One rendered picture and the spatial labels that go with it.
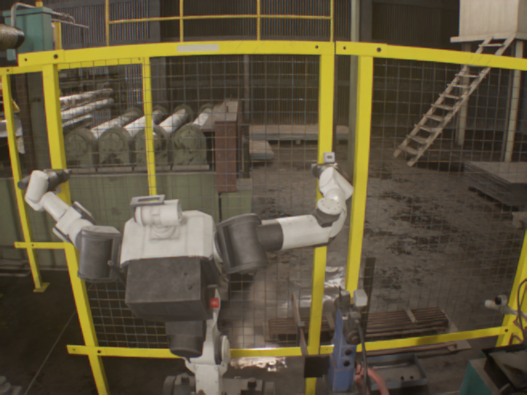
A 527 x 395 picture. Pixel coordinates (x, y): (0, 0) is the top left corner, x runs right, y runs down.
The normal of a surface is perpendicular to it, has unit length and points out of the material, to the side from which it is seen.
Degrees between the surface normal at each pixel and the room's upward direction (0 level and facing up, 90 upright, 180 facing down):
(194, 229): 36
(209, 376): 80
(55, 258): 90
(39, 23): 90
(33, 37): 90
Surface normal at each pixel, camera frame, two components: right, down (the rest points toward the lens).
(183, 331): -0.05, 0.15
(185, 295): -0.04, -0.59
